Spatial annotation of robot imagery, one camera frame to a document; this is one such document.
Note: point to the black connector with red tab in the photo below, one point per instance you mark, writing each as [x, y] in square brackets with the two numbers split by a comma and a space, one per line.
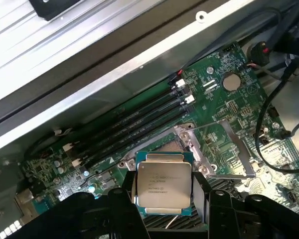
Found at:
[260, 53]

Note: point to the black bracket on slats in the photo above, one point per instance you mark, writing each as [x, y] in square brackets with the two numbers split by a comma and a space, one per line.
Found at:
[56, 8]

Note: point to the green motherboard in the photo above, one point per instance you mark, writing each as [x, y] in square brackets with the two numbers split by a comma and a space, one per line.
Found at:
[226, 107]

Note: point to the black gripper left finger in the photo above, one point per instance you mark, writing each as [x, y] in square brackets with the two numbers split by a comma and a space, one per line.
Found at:
[94, 219]

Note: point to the silver coin cell battery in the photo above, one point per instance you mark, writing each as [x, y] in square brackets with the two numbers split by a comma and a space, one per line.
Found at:
[231, 81]

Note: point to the white fan header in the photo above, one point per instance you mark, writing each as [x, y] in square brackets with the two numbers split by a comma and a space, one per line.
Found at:
[190, 99]
[181, 83]
[76, 163]
[67, 147]

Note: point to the metal socket cover frame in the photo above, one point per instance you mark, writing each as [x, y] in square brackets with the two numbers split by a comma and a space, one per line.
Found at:
[241, 147]

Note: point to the black RAM slot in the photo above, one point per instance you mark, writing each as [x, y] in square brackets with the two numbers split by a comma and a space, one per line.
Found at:
[124, 113]
[124, 139]
[124, 131]
[124, 122]

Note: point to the silver motherboard screw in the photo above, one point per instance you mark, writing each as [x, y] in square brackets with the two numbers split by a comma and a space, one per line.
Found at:
[210, 70]

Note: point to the grey finned heatsink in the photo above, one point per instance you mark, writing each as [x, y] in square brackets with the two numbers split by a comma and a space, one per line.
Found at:
[189, 221]

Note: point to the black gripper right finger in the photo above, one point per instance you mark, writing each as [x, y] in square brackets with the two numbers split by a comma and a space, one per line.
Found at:
[239, 219]

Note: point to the CPU socket with metal frame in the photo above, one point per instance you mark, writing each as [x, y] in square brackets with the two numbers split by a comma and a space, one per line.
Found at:
[187, 142]

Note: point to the silver PC case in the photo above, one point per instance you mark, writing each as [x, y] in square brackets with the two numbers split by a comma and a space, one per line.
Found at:
[94, 82]

